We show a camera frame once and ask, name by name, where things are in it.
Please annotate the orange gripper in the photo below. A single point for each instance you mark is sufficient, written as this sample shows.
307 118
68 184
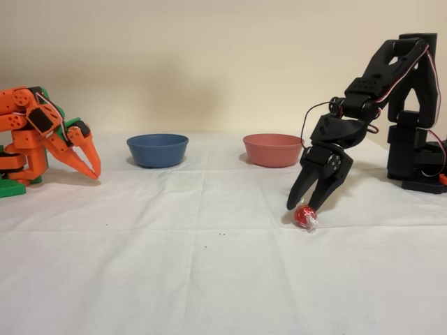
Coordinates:
71 144

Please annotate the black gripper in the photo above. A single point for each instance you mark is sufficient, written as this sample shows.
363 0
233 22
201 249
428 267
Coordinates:
323 164

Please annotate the red candy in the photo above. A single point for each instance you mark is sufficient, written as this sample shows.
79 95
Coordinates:
304 216

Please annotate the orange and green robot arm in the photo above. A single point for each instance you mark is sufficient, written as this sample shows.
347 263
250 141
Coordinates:
21 139

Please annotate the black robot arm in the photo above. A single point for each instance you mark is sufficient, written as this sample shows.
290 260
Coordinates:
422 104

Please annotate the red bowl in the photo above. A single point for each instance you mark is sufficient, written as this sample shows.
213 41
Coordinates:
274 150

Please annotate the blue bowl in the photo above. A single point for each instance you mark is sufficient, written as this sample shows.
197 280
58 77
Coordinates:
157 151

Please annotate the white tablecloth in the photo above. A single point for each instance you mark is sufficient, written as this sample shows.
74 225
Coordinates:
174 261

